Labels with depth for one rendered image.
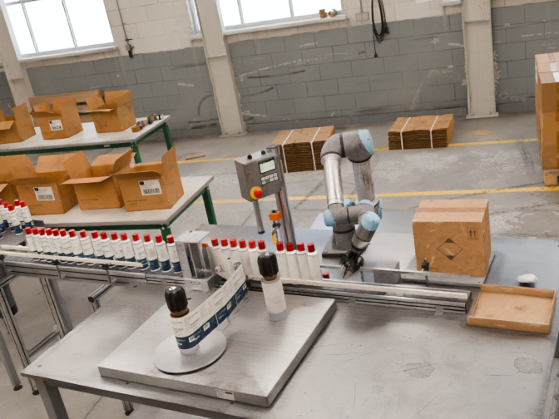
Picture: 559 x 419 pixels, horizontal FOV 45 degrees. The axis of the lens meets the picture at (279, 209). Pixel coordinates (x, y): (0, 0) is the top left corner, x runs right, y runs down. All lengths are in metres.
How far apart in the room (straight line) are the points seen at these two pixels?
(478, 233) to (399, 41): 5.46
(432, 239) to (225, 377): 1.10
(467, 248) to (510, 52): 5.34
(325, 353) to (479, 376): 0.60
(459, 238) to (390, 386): 0.81
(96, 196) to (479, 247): 2.91
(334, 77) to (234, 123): 1.52
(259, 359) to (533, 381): 1.00
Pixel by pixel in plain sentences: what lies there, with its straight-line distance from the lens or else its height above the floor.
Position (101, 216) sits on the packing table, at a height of 0.78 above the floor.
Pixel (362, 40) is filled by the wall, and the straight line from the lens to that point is 8.32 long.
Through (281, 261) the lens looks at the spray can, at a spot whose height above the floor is 1.00.
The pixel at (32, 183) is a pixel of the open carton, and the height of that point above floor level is 1.04.
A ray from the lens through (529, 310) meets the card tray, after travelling 2.89.
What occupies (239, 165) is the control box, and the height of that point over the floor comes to 1.46.
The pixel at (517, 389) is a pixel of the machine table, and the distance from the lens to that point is 2.49.
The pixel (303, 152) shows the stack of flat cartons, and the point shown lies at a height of 0.21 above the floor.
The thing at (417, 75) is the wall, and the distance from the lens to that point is 8.30.
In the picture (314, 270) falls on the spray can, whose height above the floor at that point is 0.96.
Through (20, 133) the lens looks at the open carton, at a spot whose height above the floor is 0.87.
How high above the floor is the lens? 2.38
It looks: 22 degrees down
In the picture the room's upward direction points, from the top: 11 degrees counter-clockwise
